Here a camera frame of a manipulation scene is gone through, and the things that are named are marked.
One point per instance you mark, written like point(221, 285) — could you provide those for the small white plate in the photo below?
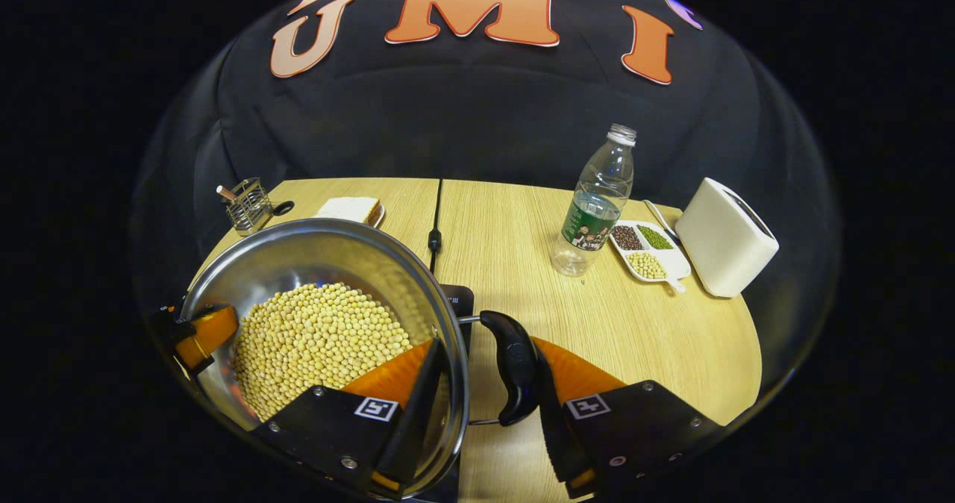
point(379, 216)

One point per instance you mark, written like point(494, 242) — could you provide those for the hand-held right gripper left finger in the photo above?
point(410, 436)

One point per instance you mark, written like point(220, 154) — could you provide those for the stainless steel pot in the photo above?
point(313, 253)

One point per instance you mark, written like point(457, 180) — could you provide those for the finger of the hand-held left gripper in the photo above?
point(213, 335)

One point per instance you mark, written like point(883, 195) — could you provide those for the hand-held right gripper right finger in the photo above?
point(558, 447)

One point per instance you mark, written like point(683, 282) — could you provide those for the white divided dish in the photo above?
point(675, 260)

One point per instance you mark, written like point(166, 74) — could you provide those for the white toaster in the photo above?
point(724, 242)

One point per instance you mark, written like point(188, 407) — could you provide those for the heap of red beans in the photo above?
point(627, 238)

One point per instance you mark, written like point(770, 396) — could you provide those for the small heap of soybeans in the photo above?
point(646, 266)

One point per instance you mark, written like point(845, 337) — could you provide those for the small black round object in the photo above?
point(283, 208)

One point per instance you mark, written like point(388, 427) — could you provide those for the sandwich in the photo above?
point(347, 208)

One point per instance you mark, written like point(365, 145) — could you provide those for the pile of soybeans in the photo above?
point(321, 346)

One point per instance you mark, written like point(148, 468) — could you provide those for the clear plastic water bottle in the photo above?
point(593, 219)

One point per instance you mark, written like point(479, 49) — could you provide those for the heap of green mung beans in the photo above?
point(656, 237)

